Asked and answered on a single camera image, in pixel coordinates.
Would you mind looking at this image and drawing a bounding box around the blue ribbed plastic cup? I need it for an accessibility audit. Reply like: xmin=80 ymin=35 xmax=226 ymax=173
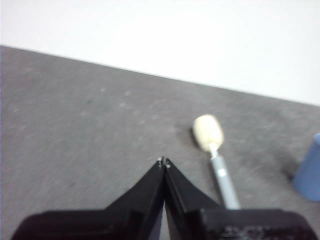
xmin=292 ymin=133 xmax=320 ymax=202

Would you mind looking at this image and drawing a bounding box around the grey-handled sponge cup brush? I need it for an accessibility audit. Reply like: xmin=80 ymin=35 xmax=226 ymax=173
xmin=192 ymin=114 xmax=241 ymax=210

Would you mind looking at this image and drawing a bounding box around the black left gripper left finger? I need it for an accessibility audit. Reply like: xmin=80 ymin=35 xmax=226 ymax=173
xmin=11 ymin=156 xmax=166 ymax=240

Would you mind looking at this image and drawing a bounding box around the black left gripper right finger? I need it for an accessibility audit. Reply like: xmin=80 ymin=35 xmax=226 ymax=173
xmin=163 ymin=157 xmax=320 ymax=240

